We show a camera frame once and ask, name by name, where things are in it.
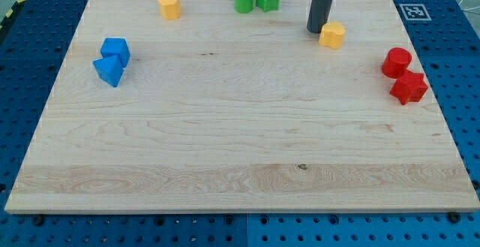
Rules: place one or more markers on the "yellow heart block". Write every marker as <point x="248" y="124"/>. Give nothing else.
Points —
<point x="332" y="35"/>

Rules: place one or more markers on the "light wooden board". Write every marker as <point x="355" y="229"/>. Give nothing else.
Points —
<point x="224" y="112"/>

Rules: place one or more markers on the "yellow hexagon block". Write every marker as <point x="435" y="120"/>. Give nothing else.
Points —
<point x="170" y="9"/>

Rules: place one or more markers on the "blue triangle block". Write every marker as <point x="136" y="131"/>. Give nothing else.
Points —
<point x="109" y="69"/>

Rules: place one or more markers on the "blue cube block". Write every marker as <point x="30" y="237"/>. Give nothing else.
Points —
<point x="116" y="47"/>

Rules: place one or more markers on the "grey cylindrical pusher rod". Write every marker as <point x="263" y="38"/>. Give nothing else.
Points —
<point x="318" y="15"/>

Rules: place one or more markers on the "red cylinder block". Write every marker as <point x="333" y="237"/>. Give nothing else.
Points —
<point x="396" y="62"/>

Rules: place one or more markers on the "red star block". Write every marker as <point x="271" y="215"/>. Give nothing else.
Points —
<point x="410" y="87"/>

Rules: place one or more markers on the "white fiducial marker tag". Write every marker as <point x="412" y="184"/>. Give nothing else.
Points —
<point x="414" y="12"/>

